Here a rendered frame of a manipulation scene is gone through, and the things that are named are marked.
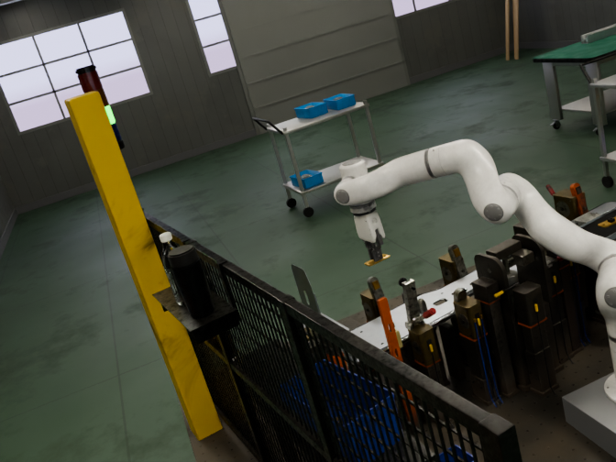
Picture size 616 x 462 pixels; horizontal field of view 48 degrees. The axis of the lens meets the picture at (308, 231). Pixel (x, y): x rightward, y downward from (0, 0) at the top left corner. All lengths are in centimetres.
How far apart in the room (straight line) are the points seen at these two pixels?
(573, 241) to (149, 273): 136
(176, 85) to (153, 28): 99
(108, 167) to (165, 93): 995
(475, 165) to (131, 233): 114
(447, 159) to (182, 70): 1047
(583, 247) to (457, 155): 42
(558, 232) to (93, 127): 144
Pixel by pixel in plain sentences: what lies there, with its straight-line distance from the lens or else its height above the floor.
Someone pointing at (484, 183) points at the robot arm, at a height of 150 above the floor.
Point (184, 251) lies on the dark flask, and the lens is 171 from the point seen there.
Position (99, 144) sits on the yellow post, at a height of 184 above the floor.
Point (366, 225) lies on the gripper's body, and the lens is 218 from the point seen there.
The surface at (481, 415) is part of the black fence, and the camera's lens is 95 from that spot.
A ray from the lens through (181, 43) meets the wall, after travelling 1228.
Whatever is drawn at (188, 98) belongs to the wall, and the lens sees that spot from 1231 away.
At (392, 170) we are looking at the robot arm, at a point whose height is 156.
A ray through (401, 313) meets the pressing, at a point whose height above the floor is 100.
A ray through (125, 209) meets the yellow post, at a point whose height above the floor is 161.
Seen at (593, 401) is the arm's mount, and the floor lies 79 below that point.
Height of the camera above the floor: 211
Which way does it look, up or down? 18 degrees down
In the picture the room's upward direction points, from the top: 16 degrees counter-clockwise
